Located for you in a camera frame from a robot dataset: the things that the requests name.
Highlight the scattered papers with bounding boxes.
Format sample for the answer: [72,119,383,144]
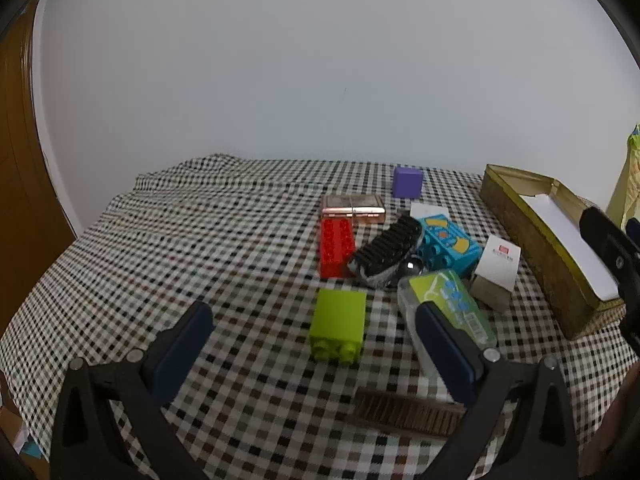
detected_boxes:
[0,400,47,461]

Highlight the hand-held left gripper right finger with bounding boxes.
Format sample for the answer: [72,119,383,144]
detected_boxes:
[415,301,582,480]

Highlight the brown wooden door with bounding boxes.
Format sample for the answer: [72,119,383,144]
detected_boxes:
[0,0,80,331]

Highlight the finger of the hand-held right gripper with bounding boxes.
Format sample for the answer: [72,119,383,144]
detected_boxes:
[580,206,640,311]
[620,310,640,357]

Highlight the yellow green bag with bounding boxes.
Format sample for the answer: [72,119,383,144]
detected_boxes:
[606,125,640,231]

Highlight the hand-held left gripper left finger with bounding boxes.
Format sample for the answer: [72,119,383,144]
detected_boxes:
[49,301,216,480]

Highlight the brown bristle wooden brush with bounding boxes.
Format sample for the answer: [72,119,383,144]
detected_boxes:
[352,387,468,438]

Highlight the black shoe brush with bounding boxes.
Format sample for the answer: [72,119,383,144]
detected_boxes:
[347,214,425,288]

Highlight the gold tin box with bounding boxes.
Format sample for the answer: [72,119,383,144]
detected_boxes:
[480,163,628,341]

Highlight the clear bottle with green label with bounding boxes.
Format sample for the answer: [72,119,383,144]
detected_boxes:
[397,269,498,391]

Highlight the rose gold metal case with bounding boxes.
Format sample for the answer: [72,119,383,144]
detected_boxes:
[321,194,387,225]

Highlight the green building block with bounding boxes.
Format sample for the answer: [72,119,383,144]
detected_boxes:
[308,289,367,366]

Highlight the red building block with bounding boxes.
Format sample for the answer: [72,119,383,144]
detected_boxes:
[320,216,357,280]

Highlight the white paper sheet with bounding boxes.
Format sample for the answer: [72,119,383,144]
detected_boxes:
[520,184,621,303]

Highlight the purple cube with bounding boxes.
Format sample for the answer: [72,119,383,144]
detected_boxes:
[392,165,425,199]

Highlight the blue toy block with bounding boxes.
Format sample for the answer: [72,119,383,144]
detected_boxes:
[417,215,484,278]

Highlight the checkered tablecloth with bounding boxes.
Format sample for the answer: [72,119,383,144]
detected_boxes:
[0,154,640,480]

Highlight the person's right forearm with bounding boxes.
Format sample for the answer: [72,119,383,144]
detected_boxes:
[582,360,640,480]

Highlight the small flat white box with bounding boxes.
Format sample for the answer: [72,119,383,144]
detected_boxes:
[410,203,450,221]

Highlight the white carton with red label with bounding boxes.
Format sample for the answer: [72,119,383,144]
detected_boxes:
[469,235,522,312]

